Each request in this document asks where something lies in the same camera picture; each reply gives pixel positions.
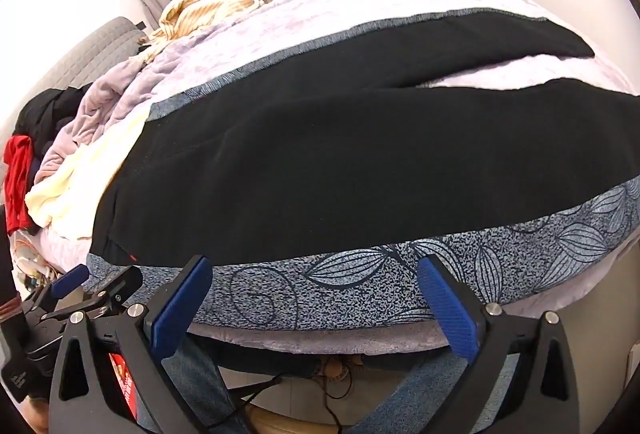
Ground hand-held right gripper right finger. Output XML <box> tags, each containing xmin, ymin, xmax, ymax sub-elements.
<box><xmin>400</xmin><ymin>254</ymin><xmax>583</xmax><ymax>434</ymax></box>

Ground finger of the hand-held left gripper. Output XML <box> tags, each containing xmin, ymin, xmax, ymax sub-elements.
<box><xmin>75</xmin><ymin>265</ymin><xmax>144</xmax><ymax>317</ymax></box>
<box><xmin>35</xmin><ymin>264</ymin><xmax>91</xmax><ymax>315</ymax></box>

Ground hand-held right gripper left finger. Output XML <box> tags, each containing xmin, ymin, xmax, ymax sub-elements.
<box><xmin>48</xmin><ymin>255</ymin><xmax>241</xmax><ymax>434</ymax></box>

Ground blue-grey leaf patterned cloth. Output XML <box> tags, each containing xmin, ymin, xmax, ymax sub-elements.
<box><xmin>85</xmin><ymin>7</ymin><xmax>640</xmax><ymax>327</ymax></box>

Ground black pants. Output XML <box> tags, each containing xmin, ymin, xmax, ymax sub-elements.
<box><xmin>89</xmin><ymin>9</ymin><xmax>640</xmax><ymax>267</ymax></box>

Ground colourful patterned cloth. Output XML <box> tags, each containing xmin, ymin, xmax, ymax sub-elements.
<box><xmin>10</xmin><ymin>224</ymin><xmax>66</xmax><ymax>287</ymax></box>

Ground person's left leg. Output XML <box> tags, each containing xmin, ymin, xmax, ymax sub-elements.
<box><xmin>135</xmin><ymin>334</ymin><xmax>251</xmax><ymax>434</ymax></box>

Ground person's leg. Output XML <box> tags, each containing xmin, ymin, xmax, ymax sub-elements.
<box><xmin>345</xmin><ymin>354</ymin><xmax>521</xmax><ymax>434</ymax></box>
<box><xmin>135</xmin><ymin>334</ymin><xmax>251</xmax><ymax>434</ymax></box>

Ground person's right leg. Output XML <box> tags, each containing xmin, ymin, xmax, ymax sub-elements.
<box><xmin>345</xmin><ymin>354</ymin><xmax>521</xmax><ymax>434</ymax></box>

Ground red garment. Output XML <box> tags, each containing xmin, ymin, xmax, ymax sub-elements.
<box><xmin>2</xmin><ymin>134</ymin><xmax>36</xmax><ymax>232</ymax></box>

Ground brown slippers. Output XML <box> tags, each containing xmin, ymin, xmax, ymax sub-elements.
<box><xmin>312</xmin><ymin>354</ymin><xmax>371</xmax><ymax>382</ymax></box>

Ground black clothes pile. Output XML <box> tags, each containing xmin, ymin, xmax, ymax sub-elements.
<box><xmin>15</xmin><ymin>87</ymin><xmax>96</xmax><ymax>150</ymax></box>

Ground crumpled lilac fleece blanket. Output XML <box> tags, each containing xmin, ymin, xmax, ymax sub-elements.
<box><xmin>40</xmin><ymin>22</ymin><xmax>221</xmax><ymax>185</ymax></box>

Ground grey padded headboard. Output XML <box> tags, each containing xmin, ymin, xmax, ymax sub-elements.
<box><xmin>15</xmin><ymin>17</ymin><xmax>151</xmax><ymax>125</ymax></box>

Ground beige striped ribbed garment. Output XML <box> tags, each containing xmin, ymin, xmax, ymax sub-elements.
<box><xmin>127</xmin><ymin>0</ymin><xmax>283</xmax><ymax>62</ymax></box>

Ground black floor cable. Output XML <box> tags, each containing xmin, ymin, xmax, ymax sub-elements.
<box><xmin>220</xmin><ymin>374</ymin><xmax>351</xmax><ymax>434</ymax></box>

